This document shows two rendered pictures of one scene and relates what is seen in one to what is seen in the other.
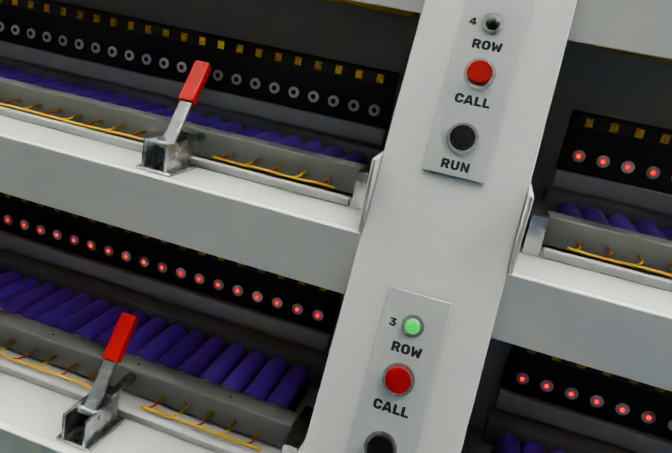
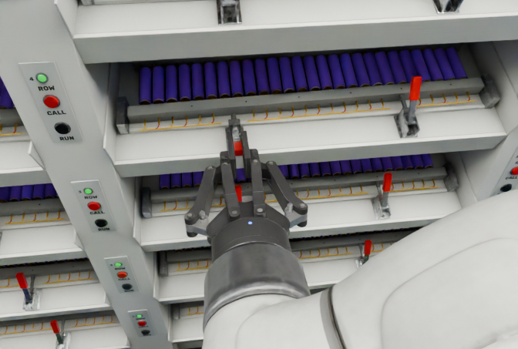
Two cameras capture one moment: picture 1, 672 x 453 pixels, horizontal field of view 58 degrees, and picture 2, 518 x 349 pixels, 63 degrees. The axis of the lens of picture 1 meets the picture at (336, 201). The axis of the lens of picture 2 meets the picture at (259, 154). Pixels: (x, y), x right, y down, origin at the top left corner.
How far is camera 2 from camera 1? 67 cm
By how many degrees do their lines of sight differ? 49
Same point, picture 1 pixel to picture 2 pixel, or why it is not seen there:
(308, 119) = not seen: hidden behind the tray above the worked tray
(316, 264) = (483, 145)
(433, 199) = not seen: outside the picture
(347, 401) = (495, 179)
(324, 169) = (465, 90)
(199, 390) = (407, 176)
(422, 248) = not seen: outside the picture
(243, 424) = (425, 179)
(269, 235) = (465, 143)
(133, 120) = (362, 98)
